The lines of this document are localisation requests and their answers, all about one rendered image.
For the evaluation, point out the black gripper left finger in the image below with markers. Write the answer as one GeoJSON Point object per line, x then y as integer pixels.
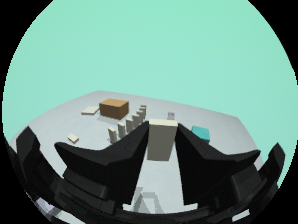
{"type": "Point", "coordinates": [118, 165]}

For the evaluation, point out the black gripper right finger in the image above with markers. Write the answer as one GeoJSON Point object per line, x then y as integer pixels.
{"type": "Point", "coordinates": [203, 167]}

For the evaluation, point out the brown box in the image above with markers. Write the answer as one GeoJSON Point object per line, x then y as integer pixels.
{"type": "Point", "coordinates": [114, 108]}

